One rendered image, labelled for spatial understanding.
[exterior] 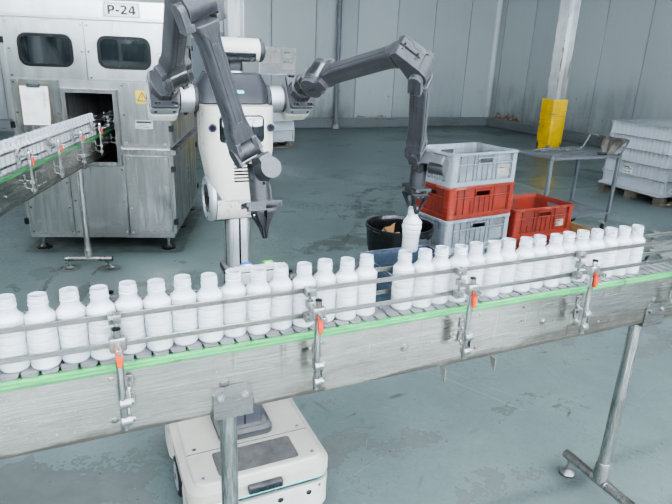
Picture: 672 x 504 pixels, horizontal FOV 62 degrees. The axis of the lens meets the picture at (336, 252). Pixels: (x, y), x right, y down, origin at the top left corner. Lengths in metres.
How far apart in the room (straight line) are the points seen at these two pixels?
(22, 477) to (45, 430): 1.35
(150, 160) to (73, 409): 3.75
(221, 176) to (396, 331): 0.77
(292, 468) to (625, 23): 12.83
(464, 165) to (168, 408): 2.78
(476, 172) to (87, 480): 2.81
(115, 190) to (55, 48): 1.16
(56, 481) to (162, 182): 2.92
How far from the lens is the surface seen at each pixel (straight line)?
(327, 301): 1.45
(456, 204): 3.82
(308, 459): 2.21
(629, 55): 13.90
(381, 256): 2.23
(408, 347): 1.60
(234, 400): 1.45
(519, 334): 1.84
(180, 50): 1.64
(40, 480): 2.72
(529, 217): 4.43
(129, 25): 4.93
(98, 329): 1.33
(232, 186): 1.90
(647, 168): 8.53
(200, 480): 2.15
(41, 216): 5.35
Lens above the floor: 1.65
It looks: 19 degrees down
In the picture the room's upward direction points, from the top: 2 degrees clockwise
